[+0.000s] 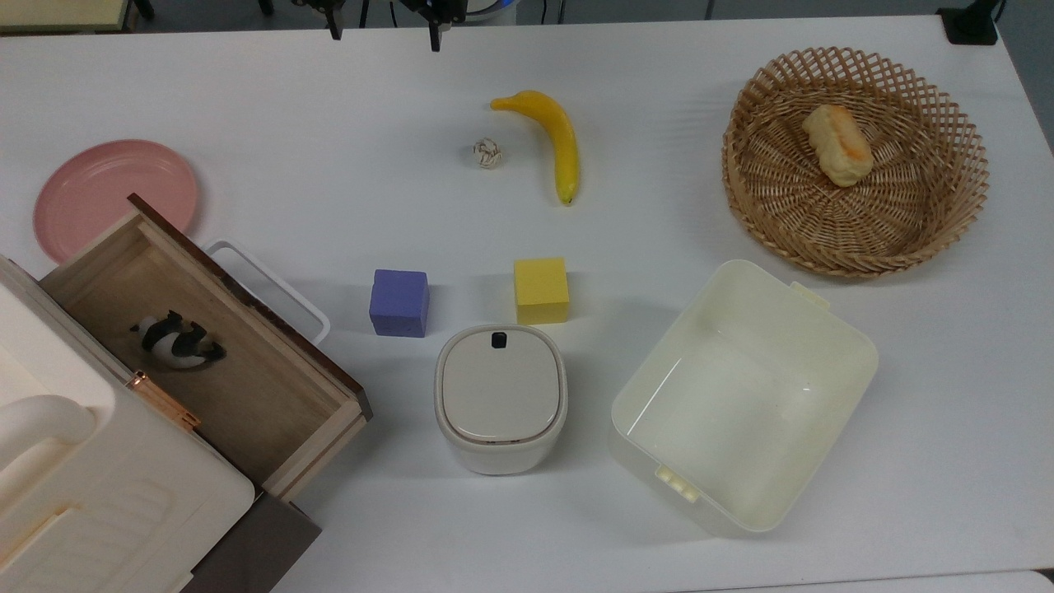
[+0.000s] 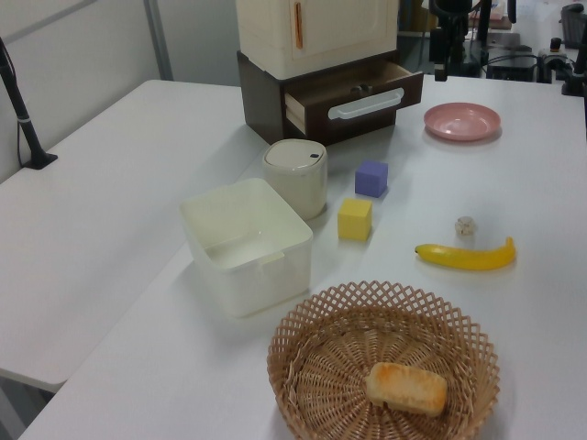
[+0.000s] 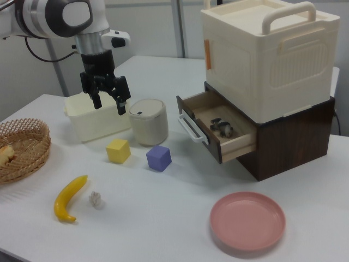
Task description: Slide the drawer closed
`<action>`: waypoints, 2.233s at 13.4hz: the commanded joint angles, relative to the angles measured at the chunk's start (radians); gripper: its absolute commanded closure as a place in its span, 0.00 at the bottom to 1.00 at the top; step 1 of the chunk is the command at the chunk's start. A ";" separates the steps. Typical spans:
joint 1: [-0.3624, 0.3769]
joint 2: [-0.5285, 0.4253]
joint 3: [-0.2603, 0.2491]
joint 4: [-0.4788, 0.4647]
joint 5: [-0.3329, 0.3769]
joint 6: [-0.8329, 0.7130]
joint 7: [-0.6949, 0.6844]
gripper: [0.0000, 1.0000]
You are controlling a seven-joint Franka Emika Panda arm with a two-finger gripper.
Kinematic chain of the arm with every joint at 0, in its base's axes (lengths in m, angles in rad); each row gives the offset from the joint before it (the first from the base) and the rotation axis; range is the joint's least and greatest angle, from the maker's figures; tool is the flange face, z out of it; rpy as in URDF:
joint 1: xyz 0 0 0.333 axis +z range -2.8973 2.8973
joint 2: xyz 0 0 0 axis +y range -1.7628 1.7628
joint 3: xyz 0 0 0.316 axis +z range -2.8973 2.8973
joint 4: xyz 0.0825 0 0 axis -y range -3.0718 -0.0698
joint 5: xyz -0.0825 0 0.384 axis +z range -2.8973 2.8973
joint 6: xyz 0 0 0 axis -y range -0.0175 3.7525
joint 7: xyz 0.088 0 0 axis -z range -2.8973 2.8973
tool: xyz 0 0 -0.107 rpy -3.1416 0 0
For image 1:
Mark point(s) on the purple foam cube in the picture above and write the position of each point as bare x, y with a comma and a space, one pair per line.
399, 303

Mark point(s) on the white lidded trash can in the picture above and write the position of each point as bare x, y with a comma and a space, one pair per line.
501, 399

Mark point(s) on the cream plastic bin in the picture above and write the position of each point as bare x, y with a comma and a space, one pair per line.
741, 403

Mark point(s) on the black clamp mount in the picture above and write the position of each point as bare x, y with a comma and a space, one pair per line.
972, 21

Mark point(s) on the bread roll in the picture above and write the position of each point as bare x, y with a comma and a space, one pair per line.
838, 144

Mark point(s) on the yellow side table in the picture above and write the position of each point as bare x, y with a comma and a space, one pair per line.
62, 12

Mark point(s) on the pink plate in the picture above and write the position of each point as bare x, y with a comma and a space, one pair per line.
111, 193

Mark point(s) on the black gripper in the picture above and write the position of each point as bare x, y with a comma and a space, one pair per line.
412, 7

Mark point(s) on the black white panda toy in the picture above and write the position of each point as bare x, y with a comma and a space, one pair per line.
177, 339

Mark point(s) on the woven wicker basket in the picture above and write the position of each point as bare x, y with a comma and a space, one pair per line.
856, 206

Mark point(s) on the copper latch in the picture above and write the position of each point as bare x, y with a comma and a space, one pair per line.
165, 402

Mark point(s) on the yellow foam cube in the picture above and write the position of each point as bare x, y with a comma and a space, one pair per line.
541, 291

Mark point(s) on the yellow banana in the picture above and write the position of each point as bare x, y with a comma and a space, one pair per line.
560, 140

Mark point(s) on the white blue round base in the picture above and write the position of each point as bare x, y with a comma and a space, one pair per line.
492, 7

